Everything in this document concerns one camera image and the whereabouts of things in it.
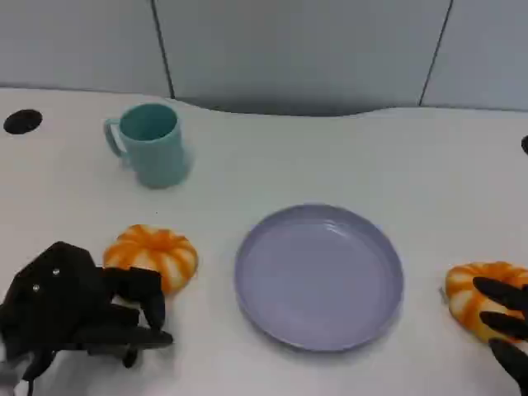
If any pale green mug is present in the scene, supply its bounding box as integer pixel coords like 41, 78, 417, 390
102, 102, 193, 190

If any lilac plate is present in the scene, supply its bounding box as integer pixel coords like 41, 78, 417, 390
233, 203, 405, 353

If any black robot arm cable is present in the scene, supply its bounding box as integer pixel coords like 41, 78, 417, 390
23, 348, 57, 396

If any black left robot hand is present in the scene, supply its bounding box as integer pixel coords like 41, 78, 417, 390
0, 241, 175, 381

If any orange white toy bread roll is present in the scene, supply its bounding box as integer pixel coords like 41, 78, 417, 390
102, 224, 200, 296
444, 261, 528, 343

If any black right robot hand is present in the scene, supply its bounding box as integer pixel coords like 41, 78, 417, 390
472, 276, 528, 396

